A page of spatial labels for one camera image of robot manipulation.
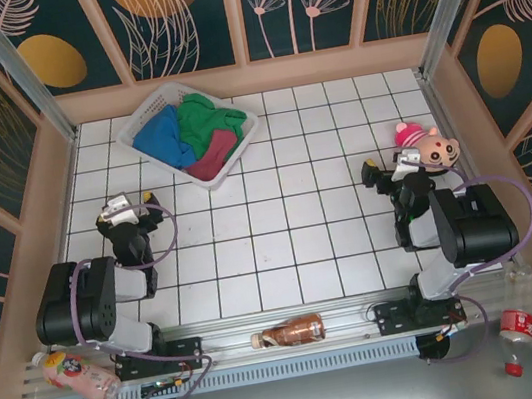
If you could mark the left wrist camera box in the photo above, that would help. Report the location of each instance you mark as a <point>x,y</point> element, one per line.
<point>115,208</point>

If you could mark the aluminium frame post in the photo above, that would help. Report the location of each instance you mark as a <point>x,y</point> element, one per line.
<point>28,80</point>
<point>457,2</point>

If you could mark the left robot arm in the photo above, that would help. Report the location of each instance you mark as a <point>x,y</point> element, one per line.
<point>69,301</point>

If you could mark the brown drink bottle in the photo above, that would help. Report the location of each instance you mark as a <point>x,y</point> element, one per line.
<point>292,332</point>

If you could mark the pink drink bottle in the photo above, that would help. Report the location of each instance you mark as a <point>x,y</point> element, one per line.
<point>79,376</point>

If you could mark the aluminium mounting rail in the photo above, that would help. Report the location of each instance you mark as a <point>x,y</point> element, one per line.
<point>227,339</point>

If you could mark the plush doll with pink hat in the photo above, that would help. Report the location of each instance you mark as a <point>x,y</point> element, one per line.
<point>440,149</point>

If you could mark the red tank top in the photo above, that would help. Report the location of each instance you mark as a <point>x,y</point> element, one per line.
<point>214,157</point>

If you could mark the white plastic basket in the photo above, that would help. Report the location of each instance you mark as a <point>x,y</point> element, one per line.
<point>146,112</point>

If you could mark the blue tank top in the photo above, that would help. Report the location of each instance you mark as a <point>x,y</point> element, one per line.
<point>159,135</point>

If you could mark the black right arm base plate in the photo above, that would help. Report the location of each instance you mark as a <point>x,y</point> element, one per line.
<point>391,321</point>

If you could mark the green tank top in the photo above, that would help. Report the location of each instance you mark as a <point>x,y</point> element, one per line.
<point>202,118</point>

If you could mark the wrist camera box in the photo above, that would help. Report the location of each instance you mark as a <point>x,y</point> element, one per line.
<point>408,156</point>
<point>115,208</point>

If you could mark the clear bottle with red label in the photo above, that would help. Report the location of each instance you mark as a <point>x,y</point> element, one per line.
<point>516,324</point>

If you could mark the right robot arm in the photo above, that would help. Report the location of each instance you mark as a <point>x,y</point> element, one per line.
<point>478,226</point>

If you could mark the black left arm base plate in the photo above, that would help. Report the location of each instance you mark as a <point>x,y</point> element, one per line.
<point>189,351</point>

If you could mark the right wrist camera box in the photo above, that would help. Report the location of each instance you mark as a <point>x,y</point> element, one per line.
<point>408,156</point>

